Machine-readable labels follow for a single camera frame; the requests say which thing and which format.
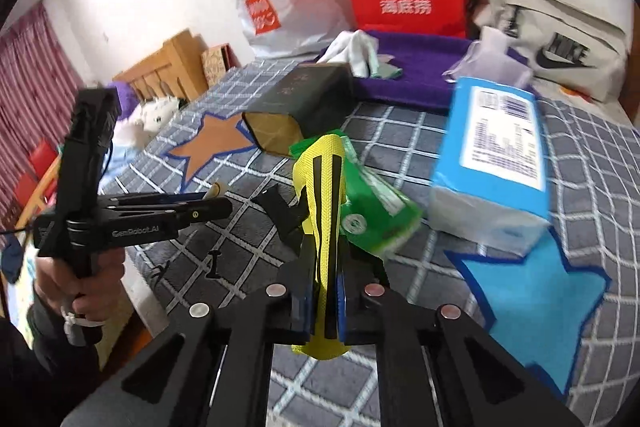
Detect grey waist bag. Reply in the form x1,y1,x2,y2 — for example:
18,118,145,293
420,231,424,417
467,0,631,102

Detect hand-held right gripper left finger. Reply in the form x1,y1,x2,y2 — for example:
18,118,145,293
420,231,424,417
60,249,321,427

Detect clear plastic packet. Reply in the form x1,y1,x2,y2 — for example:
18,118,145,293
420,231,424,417
442,27,532,88

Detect blue tissue pack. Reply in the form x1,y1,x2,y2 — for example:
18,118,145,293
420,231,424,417
429,77,553,258

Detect purple towel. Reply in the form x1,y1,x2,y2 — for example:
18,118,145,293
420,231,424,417
317,29,538,110

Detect patterned book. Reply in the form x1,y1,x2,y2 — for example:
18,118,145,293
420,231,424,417
201,44,233,88

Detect grey checked bedspread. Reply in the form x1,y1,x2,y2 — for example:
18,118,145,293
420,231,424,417
97,57,640,427

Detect purple plush toy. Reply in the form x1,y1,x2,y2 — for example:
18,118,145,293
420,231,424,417
107,79,146,128

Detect white polka dot pillow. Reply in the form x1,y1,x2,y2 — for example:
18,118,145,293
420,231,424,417
132,97,181,138

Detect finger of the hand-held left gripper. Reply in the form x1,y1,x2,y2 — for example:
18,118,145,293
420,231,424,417
97,191,209,210
165,198,234,225

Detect person's left forearm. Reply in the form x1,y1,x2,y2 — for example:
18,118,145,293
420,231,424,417
0,297,101,427

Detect yellow and black sock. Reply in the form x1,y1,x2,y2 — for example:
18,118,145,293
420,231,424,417
290,133,351,360

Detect red striped curtain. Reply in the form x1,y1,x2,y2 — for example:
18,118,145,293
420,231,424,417
0,2,86,233

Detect green tissue packet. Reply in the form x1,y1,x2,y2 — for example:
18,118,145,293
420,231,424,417
289,134,426,258

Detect dark green box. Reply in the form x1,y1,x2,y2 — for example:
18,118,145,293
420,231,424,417
241,63,356,155

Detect wooden headboard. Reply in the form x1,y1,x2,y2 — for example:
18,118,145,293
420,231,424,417
112,28,211,108

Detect white gloves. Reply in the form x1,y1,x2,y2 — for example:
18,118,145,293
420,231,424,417
325,29,406,80

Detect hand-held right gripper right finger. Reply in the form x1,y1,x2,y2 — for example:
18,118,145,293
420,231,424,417
336,247,583,427

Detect person's left hand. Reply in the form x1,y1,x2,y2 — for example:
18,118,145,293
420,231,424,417
34,252,127,328

